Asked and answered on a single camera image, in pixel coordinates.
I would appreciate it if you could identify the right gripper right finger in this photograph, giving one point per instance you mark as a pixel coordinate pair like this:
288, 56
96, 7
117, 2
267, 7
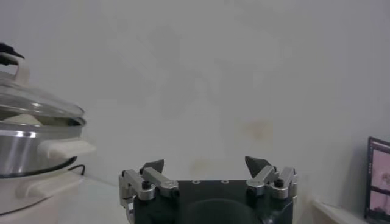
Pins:
265, 179

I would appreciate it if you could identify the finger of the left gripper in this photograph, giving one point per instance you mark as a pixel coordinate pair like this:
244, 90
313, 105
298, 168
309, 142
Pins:
7, 48

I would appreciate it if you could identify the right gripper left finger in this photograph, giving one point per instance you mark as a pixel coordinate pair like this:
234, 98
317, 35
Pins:
158, 182

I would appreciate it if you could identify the glass pot lid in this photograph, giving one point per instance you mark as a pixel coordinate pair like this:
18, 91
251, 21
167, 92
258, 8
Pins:
39, 100

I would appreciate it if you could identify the stainless steel steamer basket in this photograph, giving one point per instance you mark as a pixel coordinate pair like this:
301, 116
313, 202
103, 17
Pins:
18, 152

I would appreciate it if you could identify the black laptop pink screen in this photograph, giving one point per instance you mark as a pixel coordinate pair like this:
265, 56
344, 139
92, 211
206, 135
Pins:
379, 179

